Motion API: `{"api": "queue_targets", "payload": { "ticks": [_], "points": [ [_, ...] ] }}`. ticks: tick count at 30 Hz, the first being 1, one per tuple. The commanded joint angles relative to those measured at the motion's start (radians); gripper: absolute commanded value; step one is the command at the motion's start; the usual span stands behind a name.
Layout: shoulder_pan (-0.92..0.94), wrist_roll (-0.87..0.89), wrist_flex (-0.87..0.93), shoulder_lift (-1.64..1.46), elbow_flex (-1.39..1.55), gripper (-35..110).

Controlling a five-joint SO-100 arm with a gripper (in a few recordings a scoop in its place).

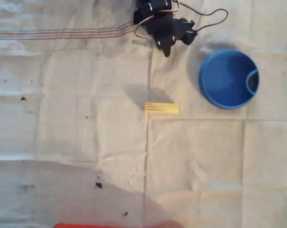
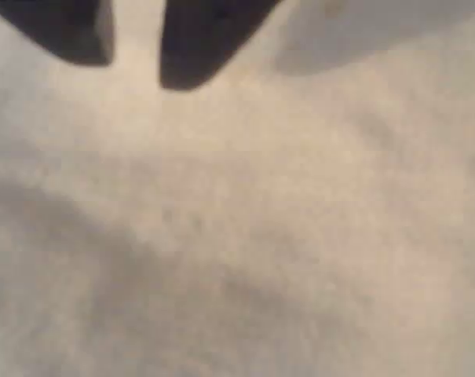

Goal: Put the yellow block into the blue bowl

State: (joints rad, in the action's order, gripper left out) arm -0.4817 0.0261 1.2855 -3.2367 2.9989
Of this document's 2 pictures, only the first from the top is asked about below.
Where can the yellow rectangular block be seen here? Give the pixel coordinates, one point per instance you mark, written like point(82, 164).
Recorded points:
point(162, 107)

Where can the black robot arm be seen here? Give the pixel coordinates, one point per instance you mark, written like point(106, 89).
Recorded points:
point(145, 12)

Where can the blue plastic bowl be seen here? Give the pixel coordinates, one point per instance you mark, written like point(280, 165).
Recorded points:
point(224, 76)

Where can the white cloth with stripes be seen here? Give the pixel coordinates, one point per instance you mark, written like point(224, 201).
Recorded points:
point(62, 130)

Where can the black debris fleck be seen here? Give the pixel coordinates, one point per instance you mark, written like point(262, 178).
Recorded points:
point(23, 98)
point(98, 185)

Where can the red object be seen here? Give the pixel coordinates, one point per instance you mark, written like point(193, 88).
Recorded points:
point(74, 225)

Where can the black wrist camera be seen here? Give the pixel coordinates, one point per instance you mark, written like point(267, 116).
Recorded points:
point(188, 38)

